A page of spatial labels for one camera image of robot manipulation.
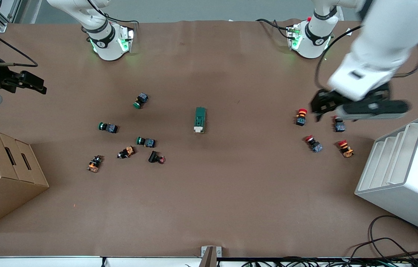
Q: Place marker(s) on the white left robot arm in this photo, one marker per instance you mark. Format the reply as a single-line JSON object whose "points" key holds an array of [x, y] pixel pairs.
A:
{"points": [[390, 29]]}

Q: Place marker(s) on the green mushroom push button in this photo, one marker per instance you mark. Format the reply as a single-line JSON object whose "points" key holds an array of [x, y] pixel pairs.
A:
{"points": [[149, 142], [141, 98], [111, 128]]}

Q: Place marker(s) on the red button with orange block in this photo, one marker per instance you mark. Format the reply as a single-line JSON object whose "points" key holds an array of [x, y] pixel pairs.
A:
{"points": [[347, 151]]}

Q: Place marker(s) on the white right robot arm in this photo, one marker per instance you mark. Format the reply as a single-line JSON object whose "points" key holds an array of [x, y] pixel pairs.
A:
{"points": [[108, 44]]}

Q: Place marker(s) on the metal bracket with post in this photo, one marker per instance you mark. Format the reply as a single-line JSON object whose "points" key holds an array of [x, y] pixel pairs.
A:
{"points": [[208, 256]]}

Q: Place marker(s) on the white tiered storage bin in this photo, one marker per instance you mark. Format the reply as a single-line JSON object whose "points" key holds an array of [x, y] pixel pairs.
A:
{"points": [[409, 193]]}

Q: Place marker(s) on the red mushroom push button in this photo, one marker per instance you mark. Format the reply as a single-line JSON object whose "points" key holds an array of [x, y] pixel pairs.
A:
{"points": [[339, 127], [316, 147], [300, 120]]}

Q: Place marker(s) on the black switch with orange block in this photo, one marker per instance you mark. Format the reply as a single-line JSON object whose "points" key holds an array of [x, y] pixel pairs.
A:
{"points": [[94, 165]]}

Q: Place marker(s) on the brown cardboard slotted box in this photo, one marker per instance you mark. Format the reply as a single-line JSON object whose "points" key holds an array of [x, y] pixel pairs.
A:
{"points": [[1, 200]]}

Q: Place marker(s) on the left Franka gripper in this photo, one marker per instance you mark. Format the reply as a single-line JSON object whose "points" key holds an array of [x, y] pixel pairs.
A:
{"points": [[324, 101]]}

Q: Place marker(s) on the green load switch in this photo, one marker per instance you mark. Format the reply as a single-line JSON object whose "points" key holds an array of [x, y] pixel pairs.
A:
{"points": [[200, 116]]}

